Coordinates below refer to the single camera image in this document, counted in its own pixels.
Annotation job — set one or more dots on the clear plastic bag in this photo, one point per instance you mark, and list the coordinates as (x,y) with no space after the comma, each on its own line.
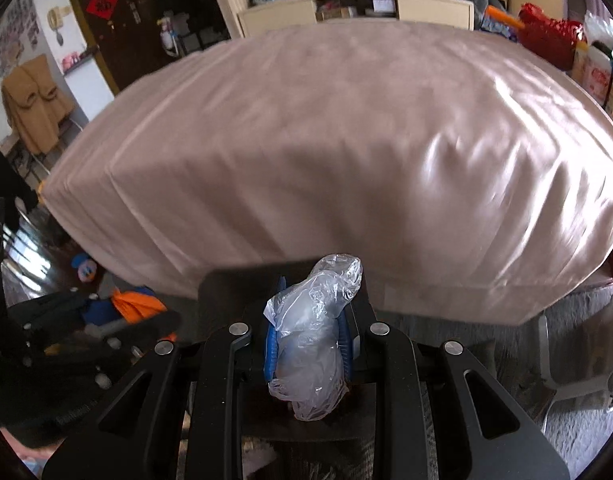
(306,320)

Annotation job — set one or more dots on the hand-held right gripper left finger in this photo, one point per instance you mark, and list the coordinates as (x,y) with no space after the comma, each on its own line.
(270,355)

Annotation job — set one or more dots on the red plastic basket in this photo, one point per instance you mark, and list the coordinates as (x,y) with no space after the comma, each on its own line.
(546,40)

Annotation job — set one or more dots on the white plastic bottle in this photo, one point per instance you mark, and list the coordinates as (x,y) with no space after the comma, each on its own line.
(169,35)

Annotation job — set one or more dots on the beige cabinet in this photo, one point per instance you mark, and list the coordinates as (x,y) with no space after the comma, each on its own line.
(281,15)

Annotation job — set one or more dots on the dark wooden door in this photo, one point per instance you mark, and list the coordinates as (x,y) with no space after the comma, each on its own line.
(136,50)

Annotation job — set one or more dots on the white chair frame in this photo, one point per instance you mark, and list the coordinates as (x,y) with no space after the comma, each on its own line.
(549,355)

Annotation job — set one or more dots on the pink tablecloth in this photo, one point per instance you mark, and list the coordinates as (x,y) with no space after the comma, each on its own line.
(311,135)

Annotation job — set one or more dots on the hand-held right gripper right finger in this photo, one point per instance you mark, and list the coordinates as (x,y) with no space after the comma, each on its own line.
(344,345)

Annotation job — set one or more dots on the wall photo collage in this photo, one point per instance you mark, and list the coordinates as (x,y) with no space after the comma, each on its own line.
(16,30)

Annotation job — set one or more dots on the red door decoration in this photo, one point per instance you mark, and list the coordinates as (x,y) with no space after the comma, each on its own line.
(102,4)

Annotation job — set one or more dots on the duck plush toy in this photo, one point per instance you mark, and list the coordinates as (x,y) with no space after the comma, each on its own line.
(136,305)

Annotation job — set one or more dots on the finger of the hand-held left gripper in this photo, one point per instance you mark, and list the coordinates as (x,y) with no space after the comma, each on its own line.
(136,332)

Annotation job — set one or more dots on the grey rug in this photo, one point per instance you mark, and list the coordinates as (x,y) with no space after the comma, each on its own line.
(486,360)

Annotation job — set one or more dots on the brown coat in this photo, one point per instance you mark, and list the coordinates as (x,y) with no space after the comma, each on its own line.
(31,105)

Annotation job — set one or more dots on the orange stick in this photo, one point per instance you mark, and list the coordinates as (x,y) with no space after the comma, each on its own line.
(501,16)

